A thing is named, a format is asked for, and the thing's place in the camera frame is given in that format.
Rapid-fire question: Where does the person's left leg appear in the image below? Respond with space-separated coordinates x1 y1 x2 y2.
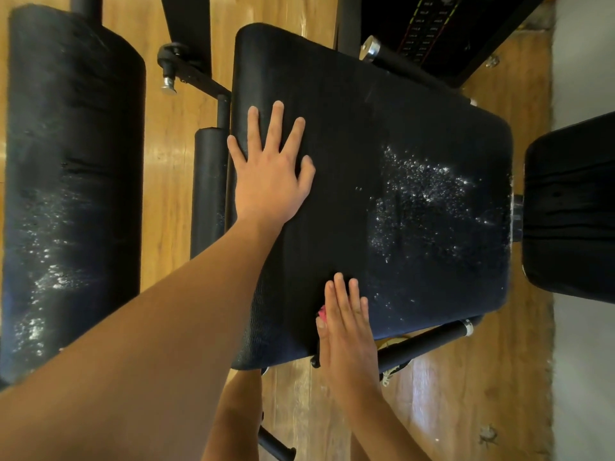
202 369 263 461

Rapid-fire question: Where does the person's left forearm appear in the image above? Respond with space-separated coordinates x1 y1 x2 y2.
0 218 284 461

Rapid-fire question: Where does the person's right forearm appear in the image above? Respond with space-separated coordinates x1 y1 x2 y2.
336 384 434 461

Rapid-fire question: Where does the person's right hand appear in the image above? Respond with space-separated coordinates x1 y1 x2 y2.
316 272 382 400

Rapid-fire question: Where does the person's left hand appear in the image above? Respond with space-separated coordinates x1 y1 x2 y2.
227 101 317 234

